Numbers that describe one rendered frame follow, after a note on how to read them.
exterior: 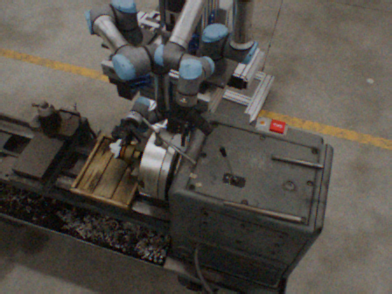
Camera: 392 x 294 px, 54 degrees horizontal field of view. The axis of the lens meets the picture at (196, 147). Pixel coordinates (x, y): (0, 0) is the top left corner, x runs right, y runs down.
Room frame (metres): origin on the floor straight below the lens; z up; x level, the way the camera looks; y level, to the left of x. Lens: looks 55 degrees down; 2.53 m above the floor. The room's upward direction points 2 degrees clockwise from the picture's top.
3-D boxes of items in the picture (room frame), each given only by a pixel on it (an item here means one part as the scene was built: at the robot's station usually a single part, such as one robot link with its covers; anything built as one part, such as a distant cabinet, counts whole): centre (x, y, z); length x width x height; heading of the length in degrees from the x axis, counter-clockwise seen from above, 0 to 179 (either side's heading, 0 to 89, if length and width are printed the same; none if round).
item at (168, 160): (0.91, 0.10, 1.08); 0.31 x 0.03 x 0.31; 164
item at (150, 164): (0.93, 0.16, 1.08); 0.32 x 0.09 x 0.32; 164
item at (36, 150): (1.11, 0.74, 0.95); 0.43 x 0.17 x 0.05; 164
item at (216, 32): (1.47, -0.07, 1.33); 0.13 x 0.12 x 0.14; 65
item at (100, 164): (1.00, 0.40, 0.89); 0.36 x 0.30 x 0.04; 164
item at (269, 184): (0.83, -0.24, 1.06); 0.59 x 0.48 x 0.39; 74
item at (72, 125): (1.16, 0.70, 0.99); 0.20 x 0.10 x 0.05; 74
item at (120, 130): (1.09, 0.34, 1.08); 0.12 x 0.09 x 0.08; 163
